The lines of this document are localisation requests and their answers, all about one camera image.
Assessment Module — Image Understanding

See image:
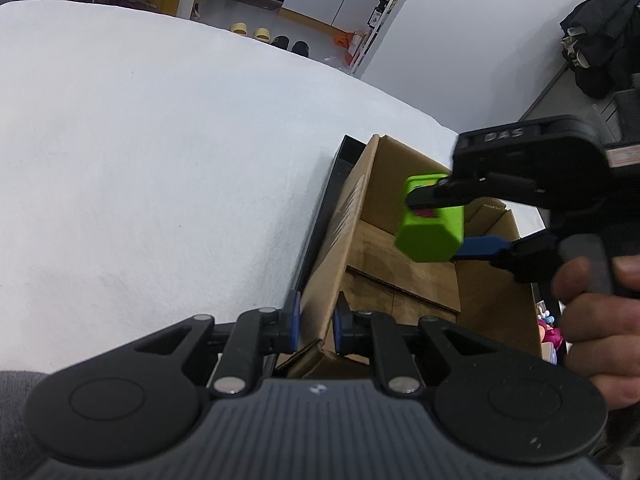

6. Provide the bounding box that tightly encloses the black jacket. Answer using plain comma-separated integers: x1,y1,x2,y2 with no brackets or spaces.
558,0,640,99

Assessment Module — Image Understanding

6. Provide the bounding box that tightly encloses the person's right hand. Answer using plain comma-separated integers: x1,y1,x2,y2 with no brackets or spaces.
552,255,640,411

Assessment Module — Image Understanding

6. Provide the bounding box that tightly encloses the green toy block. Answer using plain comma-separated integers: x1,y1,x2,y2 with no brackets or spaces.
395,174,467,263

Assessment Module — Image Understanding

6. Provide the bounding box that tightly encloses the person's grey clothing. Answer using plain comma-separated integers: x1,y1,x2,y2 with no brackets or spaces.
0,369,57,480

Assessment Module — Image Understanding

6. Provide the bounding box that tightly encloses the black tray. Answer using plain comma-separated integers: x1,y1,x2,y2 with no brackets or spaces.
265,134,566,378

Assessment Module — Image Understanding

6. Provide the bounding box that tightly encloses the pink toy figure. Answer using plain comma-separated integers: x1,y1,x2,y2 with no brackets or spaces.
537,322,564,350

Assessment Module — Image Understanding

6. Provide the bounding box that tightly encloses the brown cardboard box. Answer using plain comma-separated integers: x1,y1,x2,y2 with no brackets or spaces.
275,134,543,381

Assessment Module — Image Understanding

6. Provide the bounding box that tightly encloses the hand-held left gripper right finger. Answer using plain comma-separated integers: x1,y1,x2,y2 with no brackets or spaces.
334,292,501,395

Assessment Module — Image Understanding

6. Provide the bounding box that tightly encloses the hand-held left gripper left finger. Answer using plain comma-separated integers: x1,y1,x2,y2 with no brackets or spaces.
134,292,302,394

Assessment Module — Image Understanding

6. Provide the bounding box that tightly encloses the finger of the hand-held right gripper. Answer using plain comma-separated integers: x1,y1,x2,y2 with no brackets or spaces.
405,173,551,211
450,232,563,283

